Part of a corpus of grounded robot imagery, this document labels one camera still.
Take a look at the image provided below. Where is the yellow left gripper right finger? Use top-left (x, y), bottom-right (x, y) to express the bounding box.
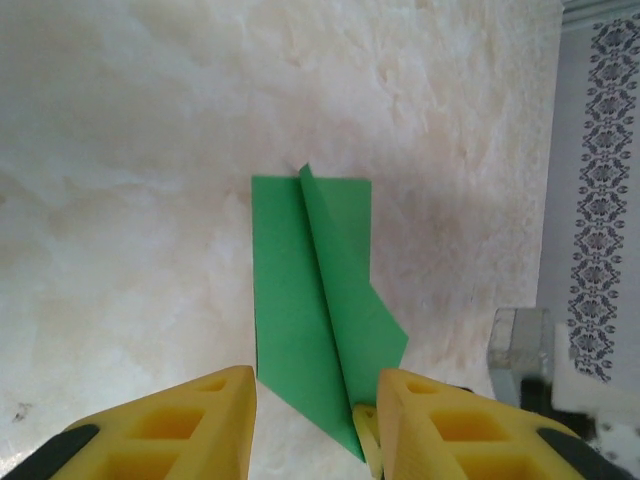
top-left (375, 369), bottom-right (634, 480)

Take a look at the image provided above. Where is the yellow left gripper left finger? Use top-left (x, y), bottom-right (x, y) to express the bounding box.
top-left (7, 365), bottom-right (259, 480)

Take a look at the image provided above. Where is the green paper sheet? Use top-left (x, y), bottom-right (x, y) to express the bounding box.
top-left (249, 162), bottom-right (410, 464)

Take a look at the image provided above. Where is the grey metal table leg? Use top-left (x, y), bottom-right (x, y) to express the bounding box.
top-left (487, 307), bottom-right (554, 409)

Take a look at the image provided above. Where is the aluminium corner post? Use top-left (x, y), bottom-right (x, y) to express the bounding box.
top-left (562, 0), bottom-right (640, 31)

